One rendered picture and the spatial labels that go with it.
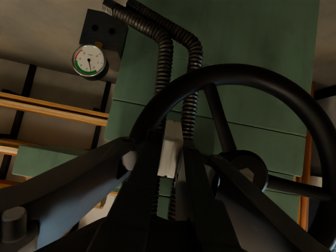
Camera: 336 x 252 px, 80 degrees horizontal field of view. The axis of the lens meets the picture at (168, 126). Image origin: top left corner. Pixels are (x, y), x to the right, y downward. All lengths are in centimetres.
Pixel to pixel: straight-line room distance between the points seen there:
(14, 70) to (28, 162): 299
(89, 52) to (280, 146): 44
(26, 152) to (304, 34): 67
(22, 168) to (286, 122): 57
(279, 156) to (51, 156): 48
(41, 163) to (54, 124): 261
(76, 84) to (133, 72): 267
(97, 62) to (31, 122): 283
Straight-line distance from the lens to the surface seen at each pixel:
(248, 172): 26
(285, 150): 52
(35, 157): 49
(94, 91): 304
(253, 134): 48
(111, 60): 50
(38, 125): 317
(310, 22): 64
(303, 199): 203
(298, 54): 58
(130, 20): 39
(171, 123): 19
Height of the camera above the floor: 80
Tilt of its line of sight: 7 degrees down
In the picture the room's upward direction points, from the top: 169 degrees counter-clockwise
